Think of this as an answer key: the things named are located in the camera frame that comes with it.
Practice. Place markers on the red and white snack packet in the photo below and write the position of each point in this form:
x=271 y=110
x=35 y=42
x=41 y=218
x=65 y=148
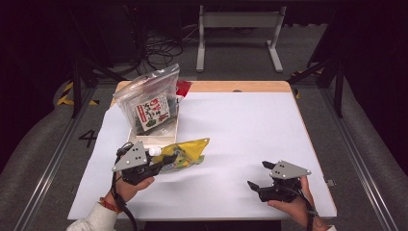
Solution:
x=160 y=139

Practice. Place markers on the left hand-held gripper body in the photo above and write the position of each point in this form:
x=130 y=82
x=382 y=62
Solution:
x=133 y=160

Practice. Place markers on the white metal stand frame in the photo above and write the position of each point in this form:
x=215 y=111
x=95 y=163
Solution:
x=240 y=19

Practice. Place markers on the metal floor rail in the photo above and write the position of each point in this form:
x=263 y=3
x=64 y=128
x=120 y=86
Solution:
x=48 y=173
x=362 y=173

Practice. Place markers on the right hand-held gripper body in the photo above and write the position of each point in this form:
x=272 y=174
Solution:
x=287 y=171

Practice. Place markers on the black metal stand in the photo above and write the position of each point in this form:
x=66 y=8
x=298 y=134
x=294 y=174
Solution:
x=77 y=83
x=338 y=83

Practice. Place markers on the person's right hand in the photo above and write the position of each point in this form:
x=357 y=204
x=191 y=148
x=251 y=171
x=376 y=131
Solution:
x=298 y=208

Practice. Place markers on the white paper table cover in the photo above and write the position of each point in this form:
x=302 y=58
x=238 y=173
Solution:
x=243 y=134

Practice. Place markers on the yellow black hazard tape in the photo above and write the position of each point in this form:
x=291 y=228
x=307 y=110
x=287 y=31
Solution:
x=65 y=96

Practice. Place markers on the person's left hand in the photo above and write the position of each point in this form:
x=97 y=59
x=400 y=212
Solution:
x=128 y=191

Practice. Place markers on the yellow green snack packet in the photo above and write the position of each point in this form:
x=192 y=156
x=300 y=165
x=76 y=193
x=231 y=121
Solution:
x=189 y=150

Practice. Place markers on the red foil packet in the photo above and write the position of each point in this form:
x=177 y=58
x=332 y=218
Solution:
x=183 y=87

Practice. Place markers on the clear dried seaweed packet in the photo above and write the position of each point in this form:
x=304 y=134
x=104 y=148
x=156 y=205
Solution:
x=150 y=112

